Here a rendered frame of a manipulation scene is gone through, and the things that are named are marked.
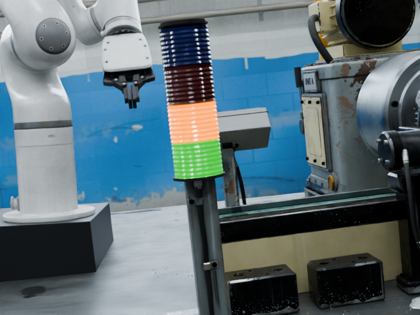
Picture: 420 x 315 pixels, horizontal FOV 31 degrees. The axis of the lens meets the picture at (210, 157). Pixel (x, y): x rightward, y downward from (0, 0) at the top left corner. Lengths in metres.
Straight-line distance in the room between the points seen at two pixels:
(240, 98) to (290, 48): 0.63
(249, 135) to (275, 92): 5.35
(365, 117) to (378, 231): 0.40
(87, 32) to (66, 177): 0.33
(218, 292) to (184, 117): 0.22
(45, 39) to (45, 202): 0.33
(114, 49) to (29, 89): 0.19
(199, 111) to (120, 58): 0.69
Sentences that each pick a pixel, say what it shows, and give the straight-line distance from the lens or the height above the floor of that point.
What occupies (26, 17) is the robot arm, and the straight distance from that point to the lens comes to 1.52.
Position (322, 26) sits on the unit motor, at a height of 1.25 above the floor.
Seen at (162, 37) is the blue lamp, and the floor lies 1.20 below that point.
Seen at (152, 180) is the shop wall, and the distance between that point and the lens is 6.83.
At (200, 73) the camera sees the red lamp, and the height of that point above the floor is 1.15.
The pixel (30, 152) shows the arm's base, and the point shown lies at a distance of 1.55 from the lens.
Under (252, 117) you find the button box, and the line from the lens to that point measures 1.45.
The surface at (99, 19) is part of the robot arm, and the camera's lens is 1.66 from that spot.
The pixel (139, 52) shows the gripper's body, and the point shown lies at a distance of 1.56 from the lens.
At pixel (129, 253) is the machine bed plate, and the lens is 1.63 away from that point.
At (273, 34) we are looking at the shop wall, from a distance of 6.81.
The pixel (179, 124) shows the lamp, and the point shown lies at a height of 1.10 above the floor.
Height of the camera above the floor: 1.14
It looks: 5 degrees down
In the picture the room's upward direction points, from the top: 6 degrees counter-clockwise
